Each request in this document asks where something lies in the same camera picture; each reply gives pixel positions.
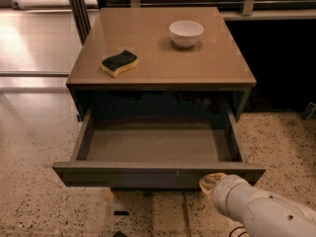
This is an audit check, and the grey top drawer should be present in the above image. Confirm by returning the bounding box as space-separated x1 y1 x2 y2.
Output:
52 112 266 190

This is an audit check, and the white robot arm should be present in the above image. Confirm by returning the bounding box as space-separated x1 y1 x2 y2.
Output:
199 173 316 237

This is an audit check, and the brown drawer cabinet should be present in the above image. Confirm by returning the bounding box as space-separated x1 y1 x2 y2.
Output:
66 7 256 118

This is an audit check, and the small black floor object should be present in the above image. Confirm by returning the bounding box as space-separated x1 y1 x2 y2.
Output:
114 231 127 237

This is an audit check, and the white ceramic bowl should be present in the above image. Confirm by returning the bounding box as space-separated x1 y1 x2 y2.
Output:
169 21 203 48

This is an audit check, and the yellow green sponge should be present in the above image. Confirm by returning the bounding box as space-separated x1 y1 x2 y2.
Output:
102 49 138 78

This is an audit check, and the black floor cable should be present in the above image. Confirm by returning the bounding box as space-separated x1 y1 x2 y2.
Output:
228 225 251 237

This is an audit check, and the dark object at right wall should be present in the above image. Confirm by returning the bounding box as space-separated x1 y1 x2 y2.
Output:
301 102 316 119

